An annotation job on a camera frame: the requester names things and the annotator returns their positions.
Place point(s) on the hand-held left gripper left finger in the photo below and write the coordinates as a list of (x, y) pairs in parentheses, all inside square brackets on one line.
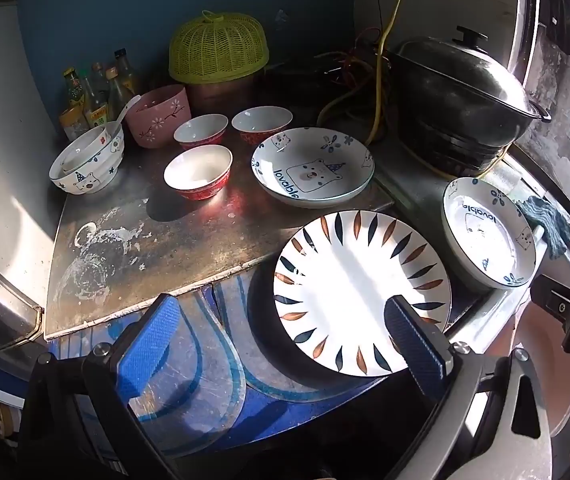
[(147, 345)]

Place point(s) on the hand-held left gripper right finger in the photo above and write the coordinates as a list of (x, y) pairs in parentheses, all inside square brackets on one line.
[(415, 345)]

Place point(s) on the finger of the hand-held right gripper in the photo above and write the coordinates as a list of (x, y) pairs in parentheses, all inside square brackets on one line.
[(555, 300)]

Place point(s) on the white leaf pattern plate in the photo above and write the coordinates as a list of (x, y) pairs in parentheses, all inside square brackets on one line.
[(345, 285)]

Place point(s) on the white bear print plate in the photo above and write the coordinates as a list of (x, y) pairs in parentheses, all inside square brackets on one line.
[(490, 230), (315, 170)]

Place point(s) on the red bowl white inside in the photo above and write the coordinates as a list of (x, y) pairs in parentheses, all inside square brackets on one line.
[(200, 129), (261, 120), (197, 170)]

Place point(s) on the blue dish cloth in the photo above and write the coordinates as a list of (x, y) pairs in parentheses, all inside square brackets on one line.
[(550, 220)]

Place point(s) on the white bear print bowl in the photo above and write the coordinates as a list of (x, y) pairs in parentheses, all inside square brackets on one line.
[(90, 177)]

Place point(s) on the black wok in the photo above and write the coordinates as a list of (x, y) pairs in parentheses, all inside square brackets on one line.
[(465, 117)]

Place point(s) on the small white red-print bowl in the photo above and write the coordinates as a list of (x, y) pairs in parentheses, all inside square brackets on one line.
[(85, 147)]

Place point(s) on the pink flower print bowl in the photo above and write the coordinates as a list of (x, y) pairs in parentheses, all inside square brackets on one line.
[(157, 120)]

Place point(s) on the gold lid spice jar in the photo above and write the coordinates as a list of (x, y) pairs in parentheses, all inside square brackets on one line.
[(74, 124)]

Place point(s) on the white ceramic spoon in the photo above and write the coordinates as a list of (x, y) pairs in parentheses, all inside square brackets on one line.
[(127, 107)]

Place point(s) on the dark metal wok lid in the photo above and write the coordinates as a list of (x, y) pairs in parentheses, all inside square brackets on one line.
[(460, 70)]

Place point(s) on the copper coloured pot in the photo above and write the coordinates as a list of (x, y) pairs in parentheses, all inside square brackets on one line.
[(220, 92)]

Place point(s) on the tall dark cap bottle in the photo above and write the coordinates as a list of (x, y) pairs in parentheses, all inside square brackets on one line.
[(127, 72)]

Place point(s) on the small clear gold cap bottle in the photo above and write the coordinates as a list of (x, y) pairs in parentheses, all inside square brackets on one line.
[(99, 75)]

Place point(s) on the green mesh food cover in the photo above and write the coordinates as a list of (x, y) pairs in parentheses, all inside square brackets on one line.
[(215, 50)]

